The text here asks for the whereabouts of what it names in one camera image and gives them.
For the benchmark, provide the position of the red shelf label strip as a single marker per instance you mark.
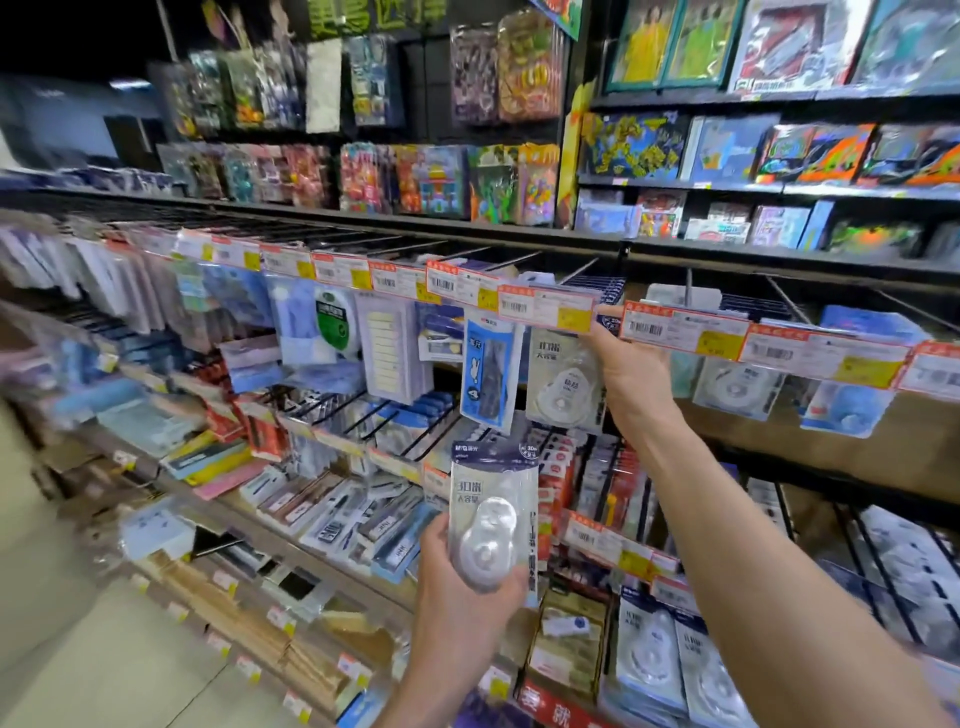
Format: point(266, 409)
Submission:
point(547, 709)

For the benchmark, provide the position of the bunch of blue correction tapes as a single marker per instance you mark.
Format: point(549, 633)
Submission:
point(847, 409)

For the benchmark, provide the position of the blue ruler packet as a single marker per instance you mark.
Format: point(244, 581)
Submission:
point(491, 375)

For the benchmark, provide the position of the person's left hand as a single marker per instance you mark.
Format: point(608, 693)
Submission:
point(457, 630)

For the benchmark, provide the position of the green correction tape packet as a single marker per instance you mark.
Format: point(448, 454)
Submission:
point(684, 375)

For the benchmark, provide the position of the gold box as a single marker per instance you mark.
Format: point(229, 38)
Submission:
point(562, 675)

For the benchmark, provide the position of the pile of pen packets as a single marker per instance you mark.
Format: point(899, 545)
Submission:
point(337, 517)

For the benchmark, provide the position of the white correction tape packet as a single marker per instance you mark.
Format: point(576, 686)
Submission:
point(739, 390)
point(491, 487)

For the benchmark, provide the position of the row of orange price tags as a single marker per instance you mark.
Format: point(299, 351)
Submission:
point(547, 307)
point(600, 536)

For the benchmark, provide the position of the green label tape packet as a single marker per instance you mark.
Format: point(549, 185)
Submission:
point(334, 322)

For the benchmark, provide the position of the person's right forearm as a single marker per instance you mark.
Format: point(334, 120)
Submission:
point(750, 570)

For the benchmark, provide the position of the row of white red packets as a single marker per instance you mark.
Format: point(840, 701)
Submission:
point(555, 480)

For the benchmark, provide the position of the row of clear hanging packets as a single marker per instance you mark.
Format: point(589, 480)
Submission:
point(90, 277)

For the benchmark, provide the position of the white index tab packet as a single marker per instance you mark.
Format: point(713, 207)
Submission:
point(390, 345)

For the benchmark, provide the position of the dark blue card packet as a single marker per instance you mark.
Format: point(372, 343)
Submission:
point(442, 337)

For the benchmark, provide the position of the row of blue white packets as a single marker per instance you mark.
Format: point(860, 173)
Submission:
point(409, 424)

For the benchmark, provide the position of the pile of white correction tapes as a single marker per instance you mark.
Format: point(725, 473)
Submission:
point(652, 652)

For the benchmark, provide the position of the white paper pack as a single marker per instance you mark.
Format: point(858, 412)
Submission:
point(157, 532)

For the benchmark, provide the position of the row of colourful toy packets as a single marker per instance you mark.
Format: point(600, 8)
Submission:
point(435, 180)

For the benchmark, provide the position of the person's right hand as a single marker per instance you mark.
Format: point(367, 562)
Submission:
point(637, 382)

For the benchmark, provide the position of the pile of yellow pink packets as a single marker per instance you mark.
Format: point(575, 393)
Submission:
point(217, 465)

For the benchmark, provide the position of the stacks of brown envelopes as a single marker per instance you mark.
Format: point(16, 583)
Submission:
point(247, 630)

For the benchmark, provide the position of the row of white correction tapes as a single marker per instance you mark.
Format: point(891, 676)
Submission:
point(562, 390)

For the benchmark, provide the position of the row of colourful toy boxes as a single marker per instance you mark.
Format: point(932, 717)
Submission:
point(720, 150)

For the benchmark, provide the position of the rows of grey white packets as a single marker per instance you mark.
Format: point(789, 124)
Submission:
point(900, 562)

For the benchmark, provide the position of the small white blue device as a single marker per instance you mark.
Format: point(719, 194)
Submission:
point(566, 626)

